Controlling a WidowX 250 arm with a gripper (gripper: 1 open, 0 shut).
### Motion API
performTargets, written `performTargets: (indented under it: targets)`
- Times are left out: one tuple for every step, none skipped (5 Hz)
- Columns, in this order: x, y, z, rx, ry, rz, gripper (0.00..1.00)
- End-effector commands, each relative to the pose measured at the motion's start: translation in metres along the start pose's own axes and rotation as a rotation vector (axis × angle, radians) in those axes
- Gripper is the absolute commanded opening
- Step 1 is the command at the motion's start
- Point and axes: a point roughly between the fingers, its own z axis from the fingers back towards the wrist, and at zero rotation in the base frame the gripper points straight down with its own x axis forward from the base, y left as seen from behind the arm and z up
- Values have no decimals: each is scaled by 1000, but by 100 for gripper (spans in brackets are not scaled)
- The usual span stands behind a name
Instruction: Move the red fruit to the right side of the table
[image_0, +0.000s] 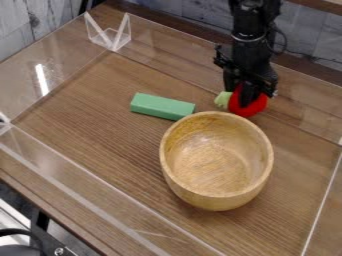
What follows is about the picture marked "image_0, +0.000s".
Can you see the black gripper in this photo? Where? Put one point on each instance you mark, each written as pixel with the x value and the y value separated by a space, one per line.
pixel 245 62

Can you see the red plush fruit green stem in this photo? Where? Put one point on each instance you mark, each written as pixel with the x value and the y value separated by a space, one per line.
pixel 228 101

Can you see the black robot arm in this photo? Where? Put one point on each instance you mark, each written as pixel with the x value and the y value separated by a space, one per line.
pixel 255 20

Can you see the green foam block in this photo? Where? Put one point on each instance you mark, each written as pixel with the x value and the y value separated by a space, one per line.
pixel 161 107

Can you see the wooden bowl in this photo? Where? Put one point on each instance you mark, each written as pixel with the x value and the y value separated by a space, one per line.
pixel 217 160

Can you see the clear acrylic enclosure wall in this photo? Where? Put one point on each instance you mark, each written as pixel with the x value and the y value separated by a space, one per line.
pixel 81 155

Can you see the clear acrylic corner bracket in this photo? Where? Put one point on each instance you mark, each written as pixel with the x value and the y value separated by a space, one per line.
pixel 110 38

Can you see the black metal table frame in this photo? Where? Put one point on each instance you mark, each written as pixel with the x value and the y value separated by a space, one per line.
pixel 59 242

